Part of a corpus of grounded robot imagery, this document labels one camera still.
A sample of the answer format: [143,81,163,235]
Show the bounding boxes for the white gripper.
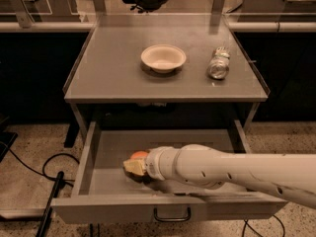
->
[123,146,170,181]

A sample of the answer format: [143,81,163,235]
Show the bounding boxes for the orange fruit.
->
[130,151,148,159]

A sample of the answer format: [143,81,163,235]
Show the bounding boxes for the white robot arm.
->
[123,144,316,208]

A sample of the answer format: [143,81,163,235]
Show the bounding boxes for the open grey top drawer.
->
[52,121,286,224]

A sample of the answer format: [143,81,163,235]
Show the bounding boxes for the grey cabinet table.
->
[65,14,269,133]

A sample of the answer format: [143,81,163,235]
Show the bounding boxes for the white paper bowl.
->
[141,44,187,73]

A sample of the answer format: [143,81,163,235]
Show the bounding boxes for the black pole on floor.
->
[36,171,64,237]

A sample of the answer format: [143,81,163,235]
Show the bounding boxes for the silver soda can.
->
[207,46,230,80]

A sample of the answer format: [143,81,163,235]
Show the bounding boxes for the black drawer handle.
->
[153,207,192,222]

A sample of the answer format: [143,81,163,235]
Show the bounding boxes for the black floor cable left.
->
[0,140,81,188]

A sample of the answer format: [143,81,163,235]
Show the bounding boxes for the black floor cable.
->
[241,214,286,237]
[0,140,81,188]

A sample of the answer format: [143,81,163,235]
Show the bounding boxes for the black floor cable right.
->
[241,214,286,237]

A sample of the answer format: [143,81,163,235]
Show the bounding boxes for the white horizontal rail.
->
[0,21,316,34]

